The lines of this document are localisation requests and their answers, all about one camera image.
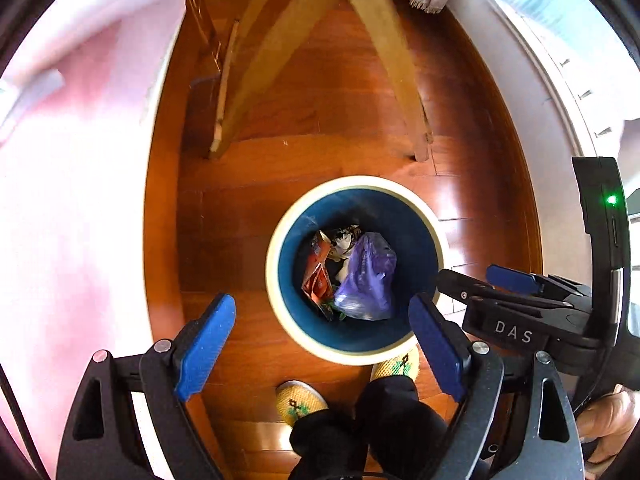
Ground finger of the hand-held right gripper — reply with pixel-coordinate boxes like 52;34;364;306
486;264;594;302
436;268;574;311

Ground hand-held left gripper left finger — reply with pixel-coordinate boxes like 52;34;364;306
56;294;236;480

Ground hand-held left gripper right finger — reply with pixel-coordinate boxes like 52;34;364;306
409;294;586;480

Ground purple plastic bag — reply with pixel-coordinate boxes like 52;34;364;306
332;232;398;322

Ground orange foil snack wrapper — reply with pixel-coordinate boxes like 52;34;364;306
301;232;335;318

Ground black and white paper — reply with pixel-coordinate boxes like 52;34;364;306
320;225;361;261

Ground blue bin with cream rim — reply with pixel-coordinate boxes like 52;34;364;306
265;175;450;367

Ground person's right hand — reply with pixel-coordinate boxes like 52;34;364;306
576;384;640;467

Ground person's black pants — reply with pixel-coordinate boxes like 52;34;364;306
289;375;451;480

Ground wooden table legs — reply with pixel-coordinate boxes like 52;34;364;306
210;0;435;163

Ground black cable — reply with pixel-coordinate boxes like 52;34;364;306
0;365;51;480

